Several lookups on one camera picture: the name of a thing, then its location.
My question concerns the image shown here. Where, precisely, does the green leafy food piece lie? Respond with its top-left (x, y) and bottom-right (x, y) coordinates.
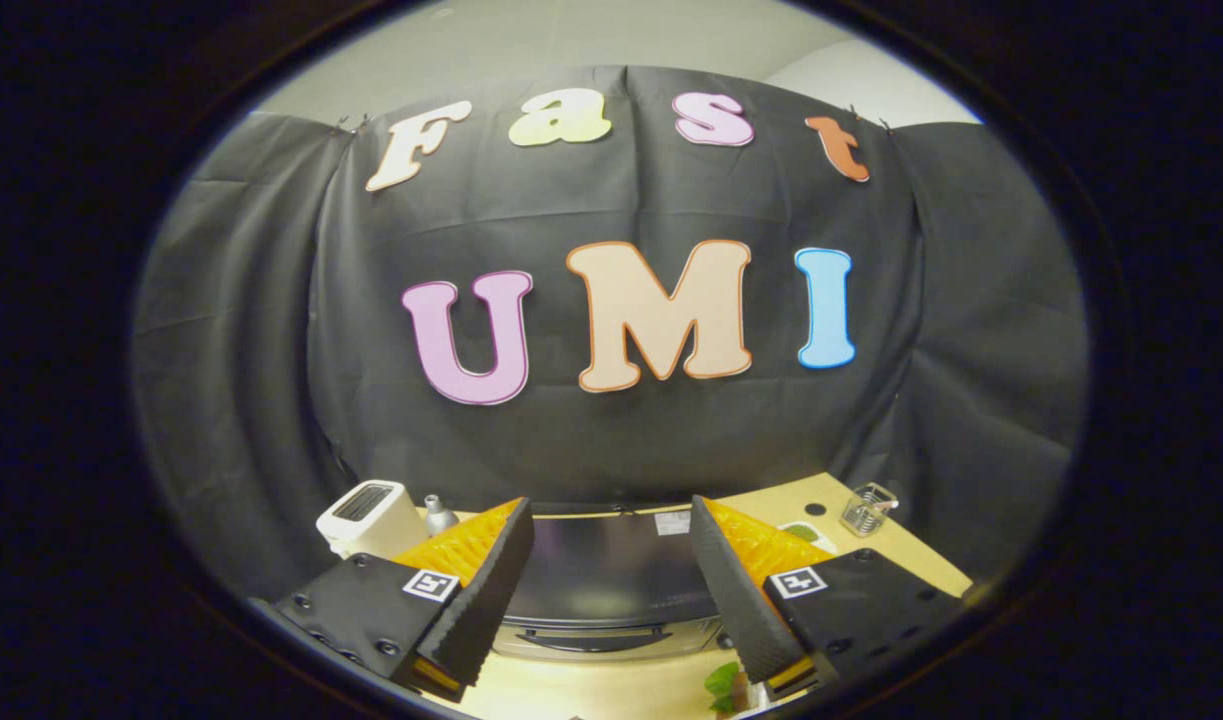
top-left (704, 660), bottom-right (764, 717)

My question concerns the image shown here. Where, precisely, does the black toaster oven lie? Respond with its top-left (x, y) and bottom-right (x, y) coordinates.
top-left (491, 508), bottom-right (732, 663)

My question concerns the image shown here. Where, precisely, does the small white dish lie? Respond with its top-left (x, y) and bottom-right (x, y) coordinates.
top-left (777, 520), bottom-right (838, 554)

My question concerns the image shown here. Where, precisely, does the wire mesh holder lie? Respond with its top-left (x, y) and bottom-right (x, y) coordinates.
top-left (839, 482), bottom-right (900, 539)

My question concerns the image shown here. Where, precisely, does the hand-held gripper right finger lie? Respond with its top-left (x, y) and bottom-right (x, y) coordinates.
top-left (689, 495), bottom-right (972, 699)

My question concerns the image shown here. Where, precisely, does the black backdrop cloth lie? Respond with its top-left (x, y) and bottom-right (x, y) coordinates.
top-left (131, 65), bottom-right (1090, 603)

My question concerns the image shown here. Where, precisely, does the white slot toaster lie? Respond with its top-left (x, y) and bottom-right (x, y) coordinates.
top-left (316, 480), bottom-right (430, 561)

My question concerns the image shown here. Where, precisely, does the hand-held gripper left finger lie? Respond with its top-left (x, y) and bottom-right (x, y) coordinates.
top-left (271, 497), bottom-right (535, 703)

